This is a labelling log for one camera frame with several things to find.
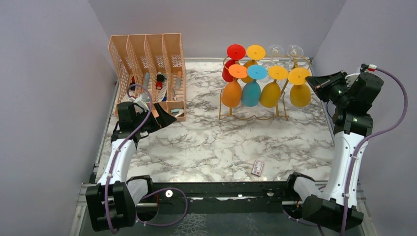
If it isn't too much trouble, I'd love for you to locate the red black marker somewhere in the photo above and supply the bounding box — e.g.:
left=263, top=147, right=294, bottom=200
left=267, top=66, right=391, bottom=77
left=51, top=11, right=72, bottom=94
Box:
left=155, top=74, right=165, bottom=90

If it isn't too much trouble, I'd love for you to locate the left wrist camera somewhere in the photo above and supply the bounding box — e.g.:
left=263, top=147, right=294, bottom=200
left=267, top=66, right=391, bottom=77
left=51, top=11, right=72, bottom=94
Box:
left=129, top=93, right=149, bottom=113

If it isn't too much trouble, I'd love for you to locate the peach plastic file organizer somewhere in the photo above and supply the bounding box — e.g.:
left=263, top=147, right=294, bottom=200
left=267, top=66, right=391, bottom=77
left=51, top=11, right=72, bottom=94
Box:
left=108, top=33, right=187, bottom=121

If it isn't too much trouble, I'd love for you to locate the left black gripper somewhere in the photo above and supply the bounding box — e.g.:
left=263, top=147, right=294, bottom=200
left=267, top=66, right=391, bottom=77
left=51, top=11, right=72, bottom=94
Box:
left=134, top=102, right=177, bottom=133

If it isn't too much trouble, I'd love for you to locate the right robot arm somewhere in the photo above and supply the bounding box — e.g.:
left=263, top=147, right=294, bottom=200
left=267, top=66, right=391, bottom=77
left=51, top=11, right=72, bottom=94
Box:
left=284, top=64, right=384, bottom=234

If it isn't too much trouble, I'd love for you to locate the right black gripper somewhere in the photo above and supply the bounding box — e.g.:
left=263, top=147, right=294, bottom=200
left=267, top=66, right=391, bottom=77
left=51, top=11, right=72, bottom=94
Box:
left=306, top=70, right=352, bottom=108

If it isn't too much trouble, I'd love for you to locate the gold wire glass rack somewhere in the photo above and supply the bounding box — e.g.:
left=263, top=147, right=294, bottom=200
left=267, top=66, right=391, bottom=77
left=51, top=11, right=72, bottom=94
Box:
left=218, top=57, right=311, bottom=120

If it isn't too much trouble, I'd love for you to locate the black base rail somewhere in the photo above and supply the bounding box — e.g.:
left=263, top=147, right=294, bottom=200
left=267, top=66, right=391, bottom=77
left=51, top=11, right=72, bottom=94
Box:
left=81, top=181, right=362, bottom=216

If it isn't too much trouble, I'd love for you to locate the clear wine glass left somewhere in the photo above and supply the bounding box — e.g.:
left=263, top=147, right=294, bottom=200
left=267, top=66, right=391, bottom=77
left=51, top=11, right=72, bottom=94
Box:
left=262, top=44, right=287, bottom=80

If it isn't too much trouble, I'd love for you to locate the clear wine glass right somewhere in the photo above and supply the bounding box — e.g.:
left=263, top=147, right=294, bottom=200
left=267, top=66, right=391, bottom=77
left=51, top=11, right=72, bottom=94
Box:
left=285, top=44, right=304, bottom=69

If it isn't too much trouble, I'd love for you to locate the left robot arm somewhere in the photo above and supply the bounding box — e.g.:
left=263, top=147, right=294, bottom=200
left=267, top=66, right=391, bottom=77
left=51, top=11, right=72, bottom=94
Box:
left=86, top=102, right=177, bottom=233

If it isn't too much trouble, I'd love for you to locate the clear wine glass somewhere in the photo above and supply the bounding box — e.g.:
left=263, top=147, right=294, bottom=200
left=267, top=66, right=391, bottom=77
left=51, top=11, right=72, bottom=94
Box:
left=285, top=44, right=304, bottom=69
left=262, top=44, right=287, bottom=80

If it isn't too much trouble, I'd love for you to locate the blue wine glass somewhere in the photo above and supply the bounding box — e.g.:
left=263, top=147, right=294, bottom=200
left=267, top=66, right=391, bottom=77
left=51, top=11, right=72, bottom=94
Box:
left=241, top=65, right=268, bottom=107

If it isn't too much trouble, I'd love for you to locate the orange wine glass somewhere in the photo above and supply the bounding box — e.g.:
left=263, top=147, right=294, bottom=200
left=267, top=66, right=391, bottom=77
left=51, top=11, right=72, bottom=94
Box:
left=221, top=64, right=248, bottom=108

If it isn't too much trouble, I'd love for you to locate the small red white card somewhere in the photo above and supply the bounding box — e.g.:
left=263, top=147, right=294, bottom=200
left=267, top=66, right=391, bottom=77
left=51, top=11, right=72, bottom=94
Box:
left=251, top=160, right=264, bottom=177

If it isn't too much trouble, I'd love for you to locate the red wine glass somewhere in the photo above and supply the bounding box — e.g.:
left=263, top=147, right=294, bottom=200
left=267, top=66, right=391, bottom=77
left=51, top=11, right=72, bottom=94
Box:
left=222, top=44, right=246, bottom=83

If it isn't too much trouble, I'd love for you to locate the yellow wine glass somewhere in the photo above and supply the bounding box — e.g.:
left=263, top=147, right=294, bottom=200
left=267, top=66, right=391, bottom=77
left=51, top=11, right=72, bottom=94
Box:
left=288, top=67, right=311, bottom=107
left=243, top=44, right=266, bottom=68
left=259, top=65, right=288, bottom=108

